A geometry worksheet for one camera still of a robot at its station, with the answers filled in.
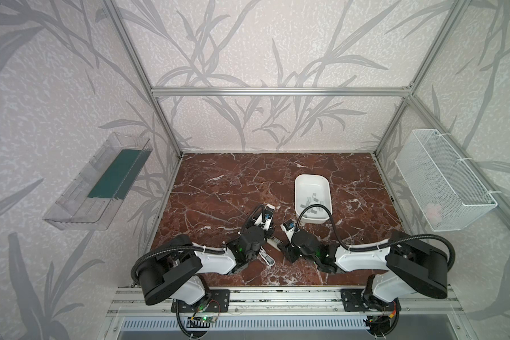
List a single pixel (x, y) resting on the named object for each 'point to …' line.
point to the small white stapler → (266, 257)
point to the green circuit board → (205, 318)
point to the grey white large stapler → (274, 241)
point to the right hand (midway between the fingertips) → (281, 236)
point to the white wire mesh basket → (450, 195)
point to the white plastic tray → (313, 189)
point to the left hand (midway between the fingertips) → (271, 205)
